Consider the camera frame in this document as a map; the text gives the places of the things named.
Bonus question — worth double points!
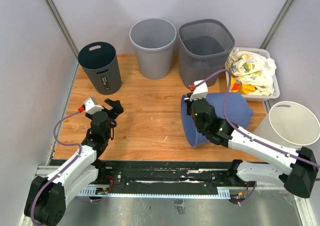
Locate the grey mesh square bin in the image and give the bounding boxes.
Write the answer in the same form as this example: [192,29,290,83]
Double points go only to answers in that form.
[178,19,235,87]

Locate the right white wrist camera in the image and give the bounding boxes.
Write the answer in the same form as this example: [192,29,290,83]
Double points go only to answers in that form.
[189,80,208,101]

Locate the blue plastic bucket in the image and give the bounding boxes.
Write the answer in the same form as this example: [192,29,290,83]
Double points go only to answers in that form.
[180,91,254,148]

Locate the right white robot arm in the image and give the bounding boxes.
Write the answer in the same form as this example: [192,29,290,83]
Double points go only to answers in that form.
[182,94,320,199]

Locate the white round bin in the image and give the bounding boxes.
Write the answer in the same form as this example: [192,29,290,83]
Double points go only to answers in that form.
[253,101,320,149]

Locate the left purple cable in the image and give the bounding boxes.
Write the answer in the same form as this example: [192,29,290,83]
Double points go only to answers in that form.
[29,107,85,222]

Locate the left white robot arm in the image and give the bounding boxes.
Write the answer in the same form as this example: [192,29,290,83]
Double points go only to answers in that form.
[24,97,124,226]

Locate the patterned crumpled cloths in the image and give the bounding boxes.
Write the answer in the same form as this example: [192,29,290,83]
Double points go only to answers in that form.
[226,48,277,96]

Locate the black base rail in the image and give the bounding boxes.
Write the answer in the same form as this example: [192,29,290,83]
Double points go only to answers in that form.
[92,160,254,196]

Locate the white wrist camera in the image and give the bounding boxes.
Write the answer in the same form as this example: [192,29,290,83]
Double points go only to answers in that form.
[78,97,104,115]
[189,80,208,101]

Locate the light grey round bin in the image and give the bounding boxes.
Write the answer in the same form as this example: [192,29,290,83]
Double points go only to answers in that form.
[129,18,177,80]

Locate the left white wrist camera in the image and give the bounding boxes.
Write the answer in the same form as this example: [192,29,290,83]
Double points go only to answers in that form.
[78,97,104,115]

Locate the white plastic basket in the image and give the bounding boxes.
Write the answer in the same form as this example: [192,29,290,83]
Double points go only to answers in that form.
[225,47,280,102]

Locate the dark grey cylindrical bin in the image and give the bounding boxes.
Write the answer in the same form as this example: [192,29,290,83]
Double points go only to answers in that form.
[77,41,122,95]

